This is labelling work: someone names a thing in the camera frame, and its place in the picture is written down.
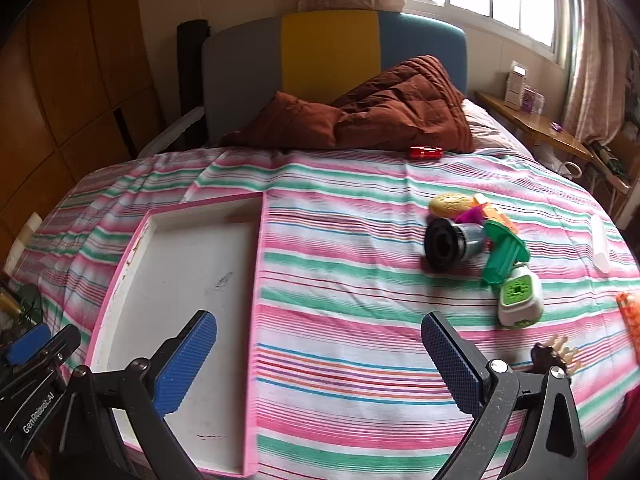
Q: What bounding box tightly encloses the grey yellow blue headboard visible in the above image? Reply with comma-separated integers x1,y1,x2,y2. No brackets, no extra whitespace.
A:
201,9,468,147

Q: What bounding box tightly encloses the brown quilt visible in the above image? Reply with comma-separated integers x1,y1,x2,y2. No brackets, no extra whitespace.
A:
217,55,476,153

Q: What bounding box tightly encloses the brown doll figure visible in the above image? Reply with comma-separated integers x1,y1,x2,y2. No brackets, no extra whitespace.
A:
530,335,583,376

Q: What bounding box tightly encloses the orange plastic rack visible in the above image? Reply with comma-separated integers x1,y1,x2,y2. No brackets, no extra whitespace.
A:
616,290,640,356

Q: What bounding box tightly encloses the white bed side rail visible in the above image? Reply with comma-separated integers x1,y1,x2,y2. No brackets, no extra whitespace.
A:
137,107,206,158

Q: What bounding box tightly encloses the clear plastic tube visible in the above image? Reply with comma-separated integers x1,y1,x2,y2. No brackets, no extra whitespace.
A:
589,215,613,275

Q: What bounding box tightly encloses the wooden wardrobe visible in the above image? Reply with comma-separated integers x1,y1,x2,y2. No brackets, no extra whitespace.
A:
0,0,166,261

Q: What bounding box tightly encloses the green white plastic toy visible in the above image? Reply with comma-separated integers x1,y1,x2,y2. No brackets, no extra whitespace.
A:
496,262,544,331

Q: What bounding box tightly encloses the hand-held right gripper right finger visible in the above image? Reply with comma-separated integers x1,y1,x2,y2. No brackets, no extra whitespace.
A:
421,311,588,480

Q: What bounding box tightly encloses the wooden chair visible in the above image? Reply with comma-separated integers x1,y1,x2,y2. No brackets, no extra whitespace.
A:
587,130,640,221

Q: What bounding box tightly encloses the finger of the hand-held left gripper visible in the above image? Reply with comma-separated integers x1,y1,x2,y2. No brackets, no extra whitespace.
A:
0,324,82,403

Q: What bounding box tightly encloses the pale pillow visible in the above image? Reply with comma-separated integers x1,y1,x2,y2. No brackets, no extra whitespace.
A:
460,98,536,157

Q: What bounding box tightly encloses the black grey cylinder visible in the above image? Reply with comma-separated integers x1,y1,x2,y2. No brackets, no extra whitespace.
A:
424,217,493,274

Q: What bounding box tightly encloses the white plastic pipe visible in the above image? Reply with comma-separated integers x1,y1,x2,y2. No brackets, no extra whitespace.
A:
20,212,43,248

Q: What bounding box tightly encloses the orange block toy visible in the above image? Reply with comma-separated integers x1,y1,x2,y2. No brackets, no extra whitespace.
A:
471,193,521,237

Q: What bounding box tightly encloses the wooden side table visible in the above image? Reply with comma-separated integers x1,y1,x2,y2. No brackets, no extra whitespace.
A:
474,91,593,161

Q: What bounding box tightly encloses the white carton box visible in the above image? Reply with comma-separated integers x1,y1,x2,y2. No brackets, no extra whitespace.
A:
502,60,531,112

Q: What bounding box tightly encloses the yellow oval soap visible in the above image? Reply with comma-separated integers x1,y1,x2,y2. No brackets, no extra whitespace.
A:
429,192,476,220

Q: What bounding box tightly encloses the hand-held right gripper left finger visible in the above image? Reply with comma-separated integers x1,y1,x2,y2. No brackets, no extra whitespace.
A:
60,310,217,480

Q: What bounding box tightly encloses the green plastic holder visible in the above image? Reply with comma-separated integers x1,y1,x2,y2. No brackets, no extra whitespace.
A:
481,221,529,287

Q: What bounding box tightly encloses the striped bedsheet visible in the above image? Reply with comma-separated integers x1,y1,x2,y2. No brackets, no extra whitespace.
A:
10,147,640,480

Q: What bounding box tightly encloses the purple plastic toy cup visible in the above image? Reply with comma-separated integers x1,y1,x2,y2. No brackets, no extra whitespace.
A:
454,207,487,226

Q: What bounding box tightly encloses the pink white tray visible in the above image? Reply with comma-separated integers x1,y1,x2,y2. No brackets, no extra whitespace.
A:
84,191,265,478

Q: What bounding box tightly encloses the purple box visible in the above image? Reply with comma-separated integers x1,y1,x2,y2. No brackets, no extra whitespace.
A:
522,86,546,115

